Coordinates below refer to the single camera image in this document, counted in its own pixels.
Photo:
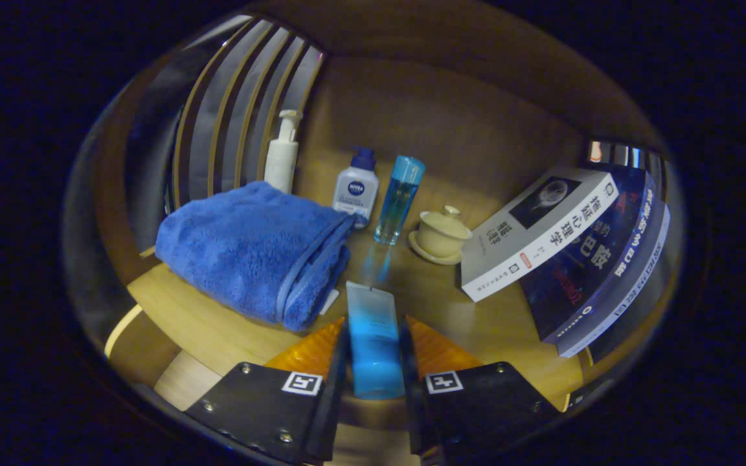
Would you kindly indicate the wooden countertop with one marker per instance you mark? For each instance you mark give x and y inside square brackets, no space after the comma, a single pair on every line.
[217,330]

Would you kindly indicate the blue squeeze tube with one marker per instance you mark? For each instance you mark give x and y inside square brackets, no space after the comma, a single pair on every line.
[373,336]

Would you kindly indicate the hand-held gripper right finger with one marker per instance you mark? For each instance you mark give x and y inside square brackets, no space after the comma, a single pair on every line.
[412,408]

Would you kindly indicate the light purple book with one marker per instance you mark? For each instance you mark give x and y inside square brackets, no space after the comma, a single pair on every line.
[625,298]

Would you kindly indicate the white pump bottle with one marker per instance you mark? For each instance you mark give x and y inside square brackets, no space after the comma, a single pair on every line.
[281,162]

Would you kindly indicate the white book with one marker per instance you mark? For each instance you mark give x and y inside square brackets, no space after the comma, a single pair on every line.
[528,239]

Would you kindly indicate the dark blue book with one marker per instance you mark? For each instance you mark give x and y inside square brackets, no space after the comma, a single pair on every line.
[580,278]

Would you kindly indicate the clear blue bottle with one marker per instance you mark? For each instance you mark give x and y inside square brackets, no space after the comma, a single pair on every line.
[399,200]

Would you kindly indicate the cream lidded teacup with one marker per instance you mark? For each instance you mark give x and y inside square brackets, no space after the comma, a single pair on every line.
[441,236]

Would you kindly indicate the wooden cabinet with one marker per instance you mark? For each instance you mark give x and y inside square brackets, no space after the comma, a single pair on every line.
[444,110]

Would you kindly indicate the blue folded towel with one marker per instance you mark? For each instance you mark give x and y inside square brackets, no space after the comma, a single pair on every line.
[250,252]

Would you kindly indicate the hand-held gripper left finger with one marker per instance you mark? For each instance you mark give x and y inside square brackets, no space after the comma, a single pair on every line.
[334,401]

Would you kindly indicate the white bottle with blue cap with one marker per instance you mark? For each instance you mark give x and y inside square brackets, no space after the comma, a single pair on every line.
[355,191]

